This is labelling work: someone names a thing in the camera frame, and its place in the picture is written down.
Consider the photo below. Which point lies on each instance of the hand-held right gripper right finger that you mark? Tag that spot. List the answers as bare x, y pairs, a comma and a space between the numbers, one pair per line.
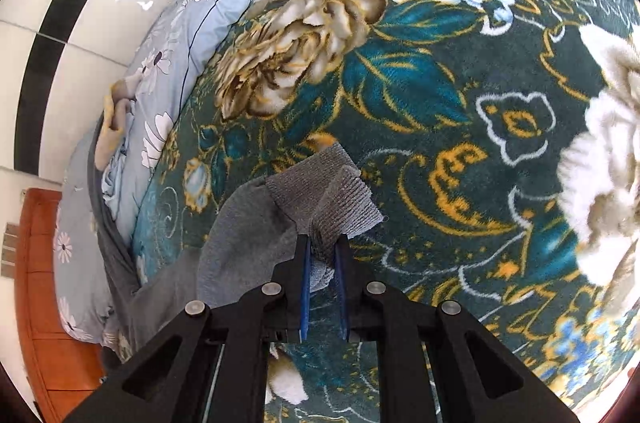
341, 288

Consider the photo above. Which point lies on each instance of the orange wooden bed frame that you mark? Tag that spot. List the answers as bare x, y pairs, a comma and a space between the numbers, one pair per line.
45, 303

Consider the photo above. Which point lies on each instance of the light blue floral quilt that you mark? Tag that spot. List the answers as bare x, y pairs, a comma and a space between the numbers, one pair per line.
200, 18

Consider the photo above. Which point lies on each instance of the grey floral pillow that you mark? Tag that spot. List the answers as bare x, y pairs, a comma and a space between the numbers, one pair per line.
80, 253

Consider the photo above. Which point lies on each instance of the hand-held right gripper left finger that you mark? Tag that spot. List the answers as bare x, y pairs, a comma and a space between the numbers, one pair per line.
304, 283

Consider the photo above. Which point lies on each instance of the beige fluffy cloth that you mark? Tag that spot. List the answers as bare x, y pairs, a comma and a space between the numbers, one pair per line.
112, 128

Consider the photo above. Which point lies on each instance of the floral plush blanket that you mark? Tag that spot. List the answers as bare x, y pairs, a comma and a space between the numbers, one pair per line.
450, 53

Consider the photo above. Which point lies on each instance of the grey knit sweater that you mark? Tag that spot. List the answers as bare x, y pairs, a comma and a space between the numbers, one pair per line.
250, 228

